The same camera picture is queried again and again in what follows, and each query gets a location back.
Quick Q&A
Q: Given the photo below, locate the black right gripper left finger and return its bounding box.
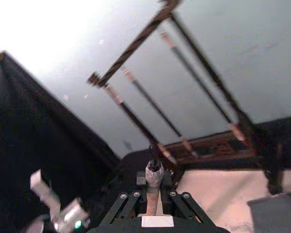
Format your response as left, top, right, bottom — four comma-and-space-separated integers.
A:
100, 171, 148, 226

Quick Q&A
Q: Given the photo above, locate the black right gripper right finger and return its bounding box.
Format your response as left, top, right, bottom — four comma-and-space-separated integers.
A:
161, 173, 216, 228

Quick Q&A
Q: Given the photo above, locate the clear plastic case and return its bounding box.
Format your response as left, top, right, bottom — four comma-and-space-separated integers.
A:
246, 191, 291, 233

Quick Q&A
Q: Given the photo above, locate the black table cloth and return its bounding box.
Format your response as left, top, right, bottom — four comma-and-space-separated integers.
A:
0, 47, 291, 233

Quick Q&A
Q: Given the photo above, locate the black rack with steel bars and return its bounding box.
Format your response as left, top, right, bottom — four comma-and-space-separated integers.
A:
86, 0, 291, 195

